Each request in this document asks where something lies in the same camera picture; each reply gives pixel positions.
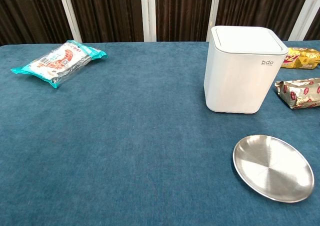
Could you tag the white plastic trash bin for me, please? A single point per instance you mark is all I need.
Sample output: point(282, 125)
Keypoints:
point(240, 78)

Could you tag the blue velvet tablecloth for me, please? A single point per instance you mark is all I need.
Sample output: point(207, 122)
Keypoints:
point(125, 140)

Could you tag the dark brown curtain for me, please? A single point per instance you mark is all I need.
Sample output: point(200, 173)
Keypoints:
point(110, 10)

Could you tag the teal and white snack packet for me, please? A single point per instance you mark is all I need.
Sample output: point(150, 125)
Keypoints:
point(58, 61)

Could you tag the round stainless steel plate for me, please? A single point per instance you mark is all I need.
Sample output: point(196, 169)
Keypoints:
point(272, 169)

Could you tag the gold and red snack bag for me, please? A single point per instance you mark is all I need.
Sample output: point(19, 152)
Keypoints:
point(300, 93)

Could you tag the yellow snack bag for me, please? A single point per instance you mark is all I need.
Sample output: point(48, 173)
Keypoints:
point(301, 58)

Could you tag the white frame post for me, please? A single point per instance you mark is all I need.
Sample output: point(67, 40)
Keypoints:
point(148, 13)
point(70, 13)
point(214, 8)
point(303, 13)

